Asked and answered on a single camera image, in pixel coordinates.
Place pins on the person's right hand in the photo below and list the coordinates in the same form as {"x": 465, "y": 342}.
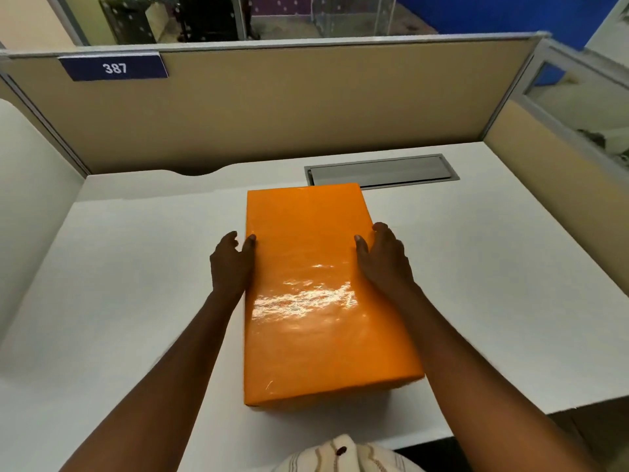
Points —
{"x": 386, "y": 265}

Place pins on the person's left hand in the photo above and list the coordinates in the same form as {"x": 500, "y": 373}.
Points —
{"x": 227, "y": 267}

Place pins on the person's right thumb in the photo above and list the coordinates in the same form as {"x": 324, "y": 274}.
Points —
{"x": 362, "y": 245}

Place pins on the person's left thumb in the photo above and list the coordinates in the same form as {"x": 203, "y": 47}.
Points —
{"x": 249, "y": 244}

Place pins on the orange box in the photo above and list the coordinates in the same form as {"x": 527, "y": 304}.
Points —
{"x": 314, "y": 289}

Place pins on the person's left forearm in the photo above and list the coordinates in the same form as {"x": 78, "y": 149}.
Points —
{"x": 162, "y": 383}

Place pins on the person's right forearm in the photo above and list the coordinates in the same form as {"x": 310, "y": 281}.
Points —
{"x": 486, "y": 388}

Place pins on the beige cubicle partition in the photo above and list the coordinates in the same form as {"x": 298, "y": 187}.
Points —
{"x": 265, "y": 103}

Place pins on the person's patterned white shirt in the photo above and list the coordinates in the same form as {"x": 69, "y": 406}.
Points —
{"x": 344, "y": 457}

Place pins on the blue number plate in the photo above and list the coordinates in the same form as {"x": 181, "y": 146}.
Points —
{"x": 114, "y": 67}

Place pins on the white side partition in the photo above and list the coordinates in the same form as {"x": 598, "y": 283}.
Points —
{"x": 29, "y": 201}

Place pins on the glass-topped side partition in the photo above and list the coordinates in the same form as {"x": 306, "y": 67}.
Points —
{"x": 565, "y": 142}

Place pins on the clear acrylic box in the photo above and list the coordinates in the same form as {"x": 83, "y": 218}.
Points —
{"x": 354, "y": 12}

